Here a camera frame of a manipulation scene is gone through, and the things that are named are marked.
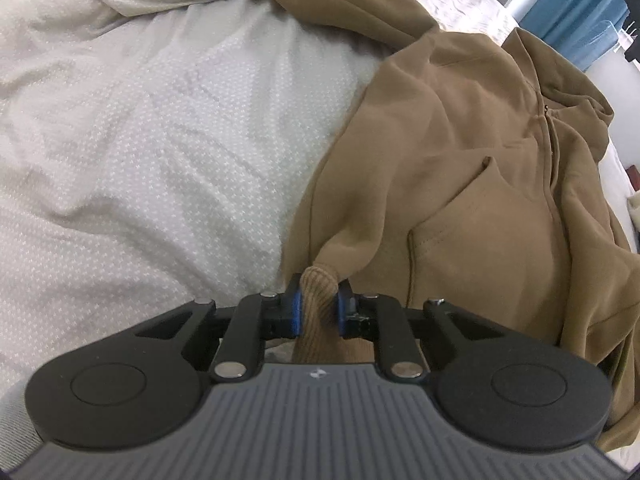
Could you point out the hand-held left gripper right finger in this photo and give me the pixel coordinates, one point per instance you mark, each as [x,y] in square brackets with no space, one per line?
[342,310]

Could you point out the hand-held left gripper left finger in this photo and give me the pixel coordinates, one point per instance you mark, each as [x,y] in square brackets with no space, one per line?
[296,310]

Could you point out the brown zip hoodie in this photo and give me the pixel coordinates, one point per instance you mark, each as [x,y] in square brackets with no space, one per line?
[475,185]

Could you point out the blue curtain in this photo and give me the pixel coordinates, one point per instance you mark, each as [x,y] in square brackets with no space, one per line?
[565,5]

